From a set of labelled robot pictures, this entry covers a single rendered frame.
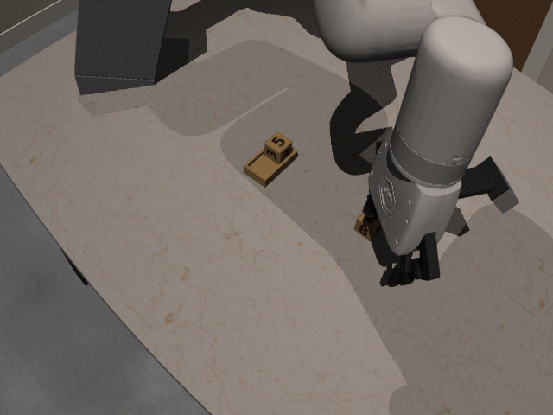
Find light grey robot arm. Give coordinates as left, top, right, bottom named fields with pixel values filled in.
left=313, top=0, right=519, bottom=214

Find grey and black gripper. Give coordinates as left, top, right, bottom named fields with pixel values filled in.
left=365, top=124, right=464, bottom=285

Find wooden tray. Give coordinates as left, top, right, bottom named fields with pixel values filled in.
left=244, top=148, right=297, bottom=188

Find orange number cube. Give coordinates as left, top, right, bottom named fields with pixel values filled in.
left=264, top=132, right=292, bottom=164
left=354, top=211, right=382, bottom=241

